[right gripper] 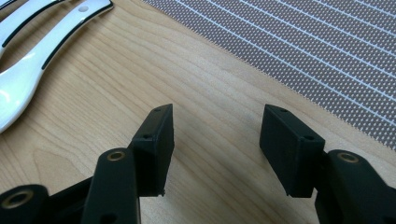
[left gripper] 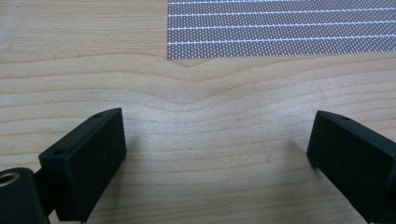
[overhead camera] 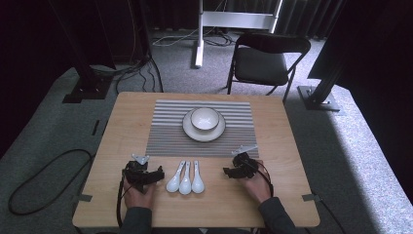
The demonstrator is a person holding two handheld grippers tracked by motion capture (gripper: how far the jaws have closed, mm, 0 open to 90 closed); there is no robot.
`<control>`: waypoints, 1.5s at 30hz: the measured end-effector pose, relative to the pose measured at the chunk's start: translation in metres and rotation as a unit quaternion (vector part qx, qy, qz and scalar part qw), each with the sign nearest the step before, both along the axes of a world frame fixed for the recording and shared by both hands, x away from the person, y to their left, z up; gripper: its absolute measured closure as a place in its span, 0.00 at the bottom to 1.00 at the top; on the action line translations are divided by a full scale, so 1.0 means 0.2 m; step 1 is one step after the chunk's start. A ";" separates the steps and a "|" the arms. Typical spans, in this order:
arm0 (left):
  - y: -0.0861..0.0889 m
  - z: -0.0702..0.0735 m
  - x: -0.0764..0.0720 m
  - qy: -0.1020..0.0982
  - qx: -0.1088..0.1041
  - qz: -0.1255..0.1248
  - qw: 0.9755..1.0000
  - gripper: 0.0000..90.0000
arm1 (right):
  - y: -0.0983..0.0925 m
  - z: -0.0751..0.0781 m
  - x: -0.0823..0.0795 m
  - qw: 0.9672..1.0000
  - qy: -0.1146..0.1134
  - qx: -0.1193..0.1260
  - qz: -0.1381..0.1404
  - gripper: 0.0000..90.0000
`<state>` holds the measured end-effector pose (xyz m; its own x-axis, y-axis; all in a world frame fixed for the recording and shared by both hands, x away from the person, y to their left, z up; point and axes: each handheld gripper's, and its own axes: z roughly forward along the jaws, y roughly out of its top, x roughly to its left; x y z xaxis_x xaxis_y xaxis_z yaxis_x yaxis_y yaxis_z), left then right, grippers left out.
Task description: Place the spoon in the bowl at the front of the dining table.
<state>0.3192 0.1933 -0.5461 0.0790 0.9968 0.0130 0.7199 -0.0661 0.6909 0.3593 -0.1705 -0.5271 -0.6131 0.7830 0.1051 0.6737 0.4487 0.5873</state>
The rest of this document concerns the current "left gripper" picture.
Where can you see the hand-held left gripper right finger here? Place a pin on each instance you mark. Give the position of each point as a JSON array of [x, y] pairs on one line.
[[355, 161]]

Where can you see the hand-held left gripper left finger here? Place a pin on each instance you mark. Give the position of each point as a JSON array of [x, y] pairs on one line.
[[82, 165]]

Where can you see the woven striped placemat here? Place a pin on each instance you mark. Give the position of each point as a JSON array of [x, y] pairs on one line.
[[280, 28]]

